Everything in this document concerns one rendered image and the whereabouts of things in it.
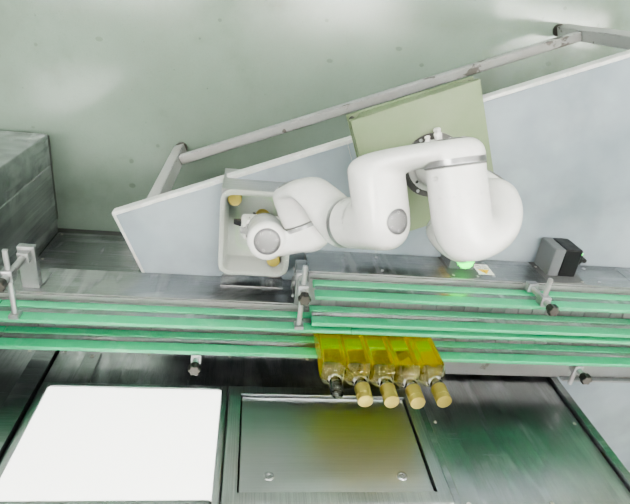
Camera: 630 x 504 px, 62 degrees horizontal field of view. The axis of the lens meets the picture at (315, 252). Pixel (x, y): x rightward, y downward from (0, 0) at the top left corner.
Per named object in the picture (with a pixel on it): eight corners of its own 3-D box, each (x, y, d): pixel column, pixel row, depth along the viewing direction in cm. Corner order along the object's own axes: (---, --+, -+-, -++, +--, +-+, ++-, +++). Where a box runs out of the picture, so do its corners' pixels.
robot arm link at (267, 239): (316, 200, 98) (334, 247, 100) (309, 195, 108) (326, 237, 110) (240, 231, 97) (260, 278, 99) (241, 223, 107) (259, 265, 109)
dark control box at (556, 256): (532, 261, 150) (546, 275, 142) (540, 235, 146) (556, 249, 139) (559, 262, 151) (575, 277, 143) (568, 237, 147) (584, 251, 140)
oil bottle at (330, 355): (312, 333, 138) (321, 388, 119) (314, 315, 135) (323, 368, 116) (333, 333, 138) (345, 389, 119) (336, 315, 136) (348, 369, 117)
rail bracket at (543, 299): (520, 288, 138) (545, 316, 126) (528, 263, 135) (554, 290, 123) (534, 288, 139) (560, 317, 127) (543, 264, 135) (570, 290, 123)
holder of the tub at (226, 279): (220, 275, 142) (218, 289, 135) (223, 177, 130) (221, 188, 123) (283, 278, 144) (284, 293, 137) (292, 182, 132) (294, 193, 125)
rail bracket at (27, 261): (32, 278, 133) (-7, 330, 113) (24, 217, 126) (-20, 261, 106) (53, 279, 134) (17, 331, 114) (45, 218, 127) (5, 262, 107)
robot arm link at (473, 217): (514, 158, 82) (532, 154, 68) (522, 244, 84) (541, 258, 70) (425, 170, 85) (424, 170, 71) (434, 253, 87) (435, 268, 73)
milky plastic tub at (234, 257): (219, 258, 139) (217, 274, 132) (222, 177, 130) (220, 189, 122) (285, 261, 142) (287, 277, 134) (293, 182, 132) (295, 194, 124)
